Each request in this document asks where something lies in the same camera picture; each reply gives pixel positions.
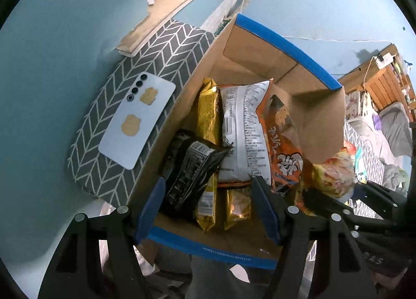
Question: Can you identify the orange black corn snack bag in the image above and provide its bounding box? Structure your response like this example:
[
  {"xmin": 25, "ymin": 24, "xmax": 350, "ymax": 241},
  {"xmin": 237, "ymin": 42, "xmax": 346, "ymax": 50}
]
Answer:
[{"xmin": 261, "ymin": 94, "xmax": 303, "ymax": 193}]

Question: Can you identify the white charging cable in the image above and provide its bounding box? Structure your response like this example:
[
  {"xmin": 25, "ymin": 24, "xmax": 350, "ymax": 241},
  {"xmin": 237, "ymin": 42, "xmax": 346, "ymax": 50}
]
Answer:
[{"xmin": 240, "ymin": 0, "xmax": 391, "ymax": 92}]

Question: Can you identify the light blue smartphone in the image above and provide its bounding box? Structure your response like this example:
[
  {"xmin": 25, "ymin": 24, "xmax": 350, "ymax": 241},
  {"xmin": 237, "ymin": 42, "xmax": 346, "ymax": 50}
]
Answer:
[{"xmin": 99, "ymin": 72, "xmax": 176, "ymax": 170}]

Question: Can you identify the wooden headboard shelf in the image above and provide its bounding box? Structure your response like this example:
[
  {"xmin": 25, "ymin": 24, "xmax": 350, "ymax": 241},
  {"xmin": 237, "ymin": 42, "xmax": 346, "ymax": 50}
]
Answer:
[{"xmin": 339, "ymin": 43, "xmax": 415, "ymax": 121}]

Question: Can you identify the grey pillow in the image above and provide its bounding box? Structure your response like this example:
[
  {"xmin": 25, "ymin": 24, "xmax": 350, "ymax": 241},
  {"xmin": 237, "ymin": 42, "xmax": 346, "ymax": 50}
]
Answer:
[{"xmin": 379, "ymin": 102, "xmax": 412, "ymax": 158}]

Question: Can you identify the grey chevron table mat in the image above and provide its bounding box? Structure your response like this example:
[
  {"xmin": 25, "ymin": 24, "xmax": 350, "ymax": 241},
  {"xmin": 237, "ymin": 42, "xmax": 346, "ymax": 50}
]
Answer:
[{"xmin": 67, "ymin": 19, "xmax": 214, "ymax": 207}]

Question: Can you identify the orange white snack bag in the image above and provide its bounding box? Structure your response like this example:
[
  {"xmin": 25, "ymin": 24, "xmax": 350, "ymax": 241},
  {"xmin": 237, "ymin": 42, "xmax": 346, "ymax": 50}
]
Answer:
[{"xmin": 219, "ymin": 79, "xmax": 274, "ymax": 188}]

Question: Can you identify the gold foil snack bag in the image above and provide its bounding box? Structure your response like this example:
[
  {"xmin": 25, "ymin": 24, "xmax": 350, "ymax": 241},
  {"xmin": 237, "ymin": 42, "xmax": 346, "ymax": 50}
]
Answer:
[{"xmin": 194, "ymin": 78, "xmax": 221, "ymax": 233}]

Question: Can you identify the clear noodle snack bag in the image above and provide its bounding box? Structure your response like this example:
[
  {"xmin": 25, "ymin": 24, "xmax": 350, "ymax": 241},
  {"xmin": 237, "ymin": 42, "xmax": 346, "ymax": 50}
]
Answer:
[{"xmin": 295, "ymin": 147, "xmax": 355, "ymax": 216}]

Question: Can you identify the black snack packet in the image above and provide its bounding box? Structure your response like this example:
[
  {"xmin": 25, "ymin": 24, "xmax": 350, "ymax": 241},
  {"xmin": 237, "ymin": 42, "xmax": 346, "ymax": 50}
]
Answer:
[{"xmin": 159, "ymin": 129, "xmax": 230, "ymax": 221}]

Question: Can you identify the blue cardboard box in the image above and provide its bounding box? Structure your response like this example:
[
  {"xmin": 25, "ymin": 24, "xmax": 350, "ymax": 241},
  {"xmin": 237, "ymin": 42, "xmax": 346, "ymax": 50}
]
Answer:
[{"xmin": 127, "ymin": 13, "xmax": 347, "ymax": 270}]

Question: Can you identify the white power strip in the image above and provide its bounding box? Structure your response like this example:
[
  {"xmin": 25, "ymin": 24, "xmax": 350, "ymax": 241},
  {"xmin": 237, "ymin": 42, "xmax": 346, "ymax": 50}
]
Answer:
[{"xmin": 375, "ymin": 53, "xmax": 393, "ymax": 70}]

